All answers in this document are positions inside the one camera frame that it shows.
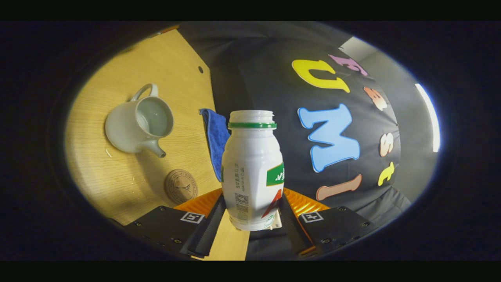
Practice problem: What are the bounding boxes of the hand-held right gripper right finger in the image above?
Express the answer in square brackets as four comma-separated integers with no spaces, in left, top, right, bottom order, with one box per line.
[279,187,378,258]

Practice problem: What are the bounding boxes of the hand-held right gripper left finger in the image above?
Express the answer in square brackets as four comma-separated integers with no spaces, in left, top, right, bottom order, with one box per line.
[124,188,227,259]

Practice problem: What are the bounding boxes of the round brown coaster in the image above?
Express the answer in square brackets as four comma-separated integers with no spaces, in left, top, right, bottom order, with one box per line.
[164,169,198,205]

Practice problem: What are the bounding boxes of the white water bottle green label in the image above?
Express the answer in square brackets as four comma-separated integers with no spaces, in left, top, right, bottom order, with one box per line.
[221,110,285,231]

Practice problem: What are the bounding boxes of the white teacup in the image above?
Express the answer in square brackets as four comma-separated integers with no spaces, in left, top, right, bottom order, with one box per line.
[105,83,175,159]

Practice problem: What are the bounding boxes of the blue towel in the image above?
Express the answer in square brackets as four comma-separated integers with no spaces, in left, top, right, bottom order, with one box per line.
[199,108,231,182]

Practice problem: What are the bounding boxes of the black backdrop cloth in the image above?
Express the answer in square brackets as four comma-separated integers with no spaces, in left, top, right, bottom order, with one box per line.
[178,22,411,261]

